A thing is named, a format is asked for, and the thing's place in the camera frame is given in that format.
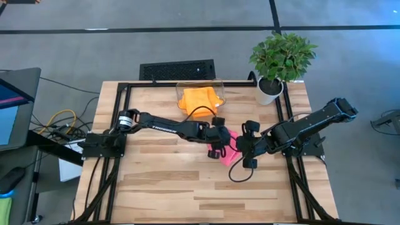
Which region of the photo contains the black perforated floor box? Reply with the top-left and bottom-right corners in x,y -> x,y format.
139,59 -> 216,81

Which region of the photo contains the green plant in white pot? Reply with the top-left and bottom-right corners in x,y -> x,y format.
249,30 -> 319,106

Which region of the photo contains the pink microfiber towel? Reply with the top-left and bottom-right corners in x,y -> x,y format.
207,128 -> 242,167

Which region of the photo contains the black cable bundle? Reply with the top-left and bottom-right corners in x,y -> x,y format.
31,115 -> 87,141

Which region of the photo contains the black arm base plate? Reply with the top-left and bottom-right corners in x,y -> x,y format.
81,133 -> 126,159
279,132 -> 326,158

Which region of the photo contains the grey computer monitor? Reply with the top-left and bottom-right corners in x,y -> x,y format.
0,67 -> 42,153

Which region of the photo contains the black right camera cable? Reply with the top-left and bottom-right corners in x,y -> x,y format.
228,156 -> 254,183

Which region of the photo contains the black computer mouse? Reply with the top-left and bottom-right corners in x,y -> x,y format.
0,167 -> 26,195

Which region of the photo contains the black metal stand base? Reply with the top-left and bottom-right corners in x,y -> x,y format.
370,108 -> 400,137

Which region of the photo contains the orange microfiber towel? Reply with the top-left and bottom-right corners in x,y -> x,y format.
177,95 -> 219,119
182,86 -> 224,115

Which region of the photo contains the black left camera cable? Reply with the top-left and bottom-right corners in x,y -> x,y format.
182,105 -> 218,121

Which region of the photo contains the yellow cable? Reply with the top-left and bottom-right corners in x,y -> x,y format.
39,109 -> 78,135

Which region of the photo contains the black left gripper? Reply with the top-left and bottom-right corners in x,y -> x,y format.
199,116 -> 231,160

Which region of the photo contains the clear plastic bin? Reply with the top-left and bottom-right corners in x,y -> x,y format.
175,77 -> 227,116

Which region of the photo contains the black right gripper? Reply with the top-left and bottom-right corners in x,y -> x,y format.
242,120 -> 276,170

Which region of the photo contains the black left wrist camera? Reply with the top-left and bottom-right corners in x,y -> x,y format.
223,126 -> 234,149

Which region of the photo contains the green cloth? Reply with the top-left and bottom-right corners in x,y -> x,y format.
0,196 -> 13,225

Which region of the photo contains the black floor cable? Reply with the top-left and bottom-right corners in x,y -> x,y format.
39,76 -> 101,95

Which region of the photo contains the white paper sheet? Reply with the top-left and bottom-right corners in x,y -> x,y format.
58,139 -> 84,183

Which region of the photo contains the black desk edge bar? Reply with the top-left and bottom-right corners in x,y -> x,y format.
26,129 -> 84,167

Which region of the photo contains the black camera cable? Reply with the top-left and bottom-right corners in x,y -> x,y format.
182,105 -> 218,121
228,156 -> 254,183

